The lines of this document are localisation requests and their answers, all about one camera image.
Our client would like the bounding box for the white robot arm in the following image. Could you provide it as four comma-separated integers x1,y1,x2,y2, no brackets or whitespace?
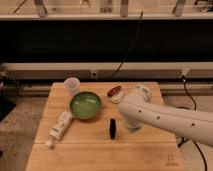
118,85,213,147

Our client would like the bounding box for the black eraser block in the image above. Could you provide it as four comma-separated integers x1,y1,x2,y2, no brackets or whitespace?
110,119,116,139

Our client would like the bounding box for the red brown snack bar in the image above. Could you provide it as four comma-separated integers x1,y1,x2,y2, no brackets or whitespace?
107,86,121,97

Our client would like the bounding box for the white wrapper packet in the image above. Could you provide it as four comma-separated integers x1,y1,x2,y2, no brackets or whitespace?
110,90,125,104

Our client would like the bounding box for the green bowl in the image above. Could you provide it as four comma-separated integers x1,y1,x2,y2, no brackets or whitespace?
70,91,102,120

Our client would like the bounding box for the clear plastic cup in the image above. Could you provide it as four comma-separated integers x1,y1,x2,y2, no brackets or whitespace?
64,77,80,96

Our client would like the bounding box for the white lotion bottle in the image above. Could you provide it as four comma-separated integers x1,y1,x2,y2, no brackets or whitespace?
46,111,72,149

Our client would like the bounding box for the black object at left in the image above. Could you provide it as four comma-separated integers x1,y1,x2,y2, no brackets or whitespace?
0,71,16,122

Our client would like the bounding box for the black hanging cable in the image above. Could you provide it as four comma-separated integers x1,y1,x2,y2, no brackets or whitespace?
105,10,144,81

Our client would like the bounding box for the white wall outlet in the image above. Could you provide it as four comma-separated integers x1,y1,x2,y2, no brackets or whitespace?
91,71,98,78

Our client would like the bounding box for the black floor cable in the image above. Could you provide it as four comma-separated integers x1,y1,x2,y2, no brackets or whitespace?
177,75,209,171

